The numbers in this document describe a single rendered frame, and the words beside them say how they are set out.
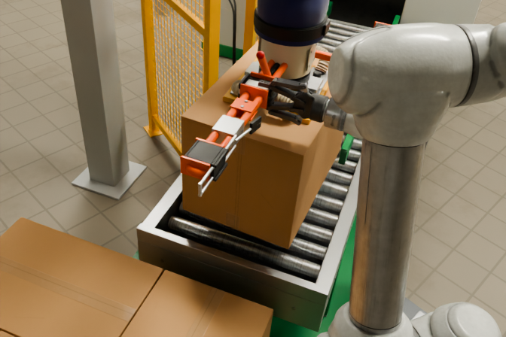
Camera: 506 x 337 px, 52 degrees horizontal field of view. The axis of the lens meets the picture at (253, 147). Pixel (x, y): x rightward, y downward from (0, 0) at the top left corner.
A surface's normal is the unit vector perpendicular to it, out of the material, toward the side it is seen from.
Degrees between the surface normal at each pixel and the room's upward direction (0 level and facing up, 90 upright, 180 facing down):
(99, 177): 90
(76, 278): 0
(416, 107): 80
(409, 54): 41
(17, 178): 0
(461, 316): 8
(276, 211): 90
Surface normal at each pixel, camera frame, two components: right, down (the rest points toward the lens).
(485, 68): 0.06, 0.22
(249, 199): -0.40, 0.54
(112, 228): 0.07, -0.79
